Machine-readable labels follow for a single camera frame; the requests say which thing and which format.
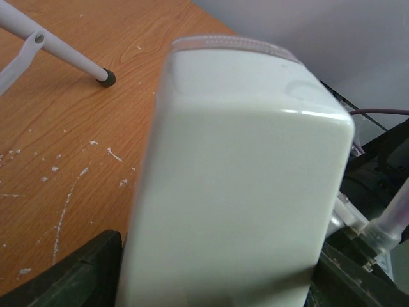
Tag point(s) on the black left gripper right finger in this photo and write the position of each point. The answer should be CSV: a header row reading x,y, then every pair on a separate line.
x,y
339,281

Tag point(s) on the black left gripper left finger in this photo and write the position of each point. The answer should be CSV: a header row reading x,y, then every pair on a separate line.
x,y
87,277

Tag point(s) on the white metronome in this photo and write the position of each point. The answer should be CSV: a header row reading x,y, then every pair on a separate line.
x,y
244,163

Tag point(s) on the white tripod music stand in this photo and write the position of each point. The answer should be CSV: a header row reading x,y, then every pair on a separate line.
x,y
36,38

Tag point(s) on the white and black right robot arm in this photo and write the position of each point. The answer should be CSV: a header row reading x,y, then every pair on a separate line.
x,y
372,180

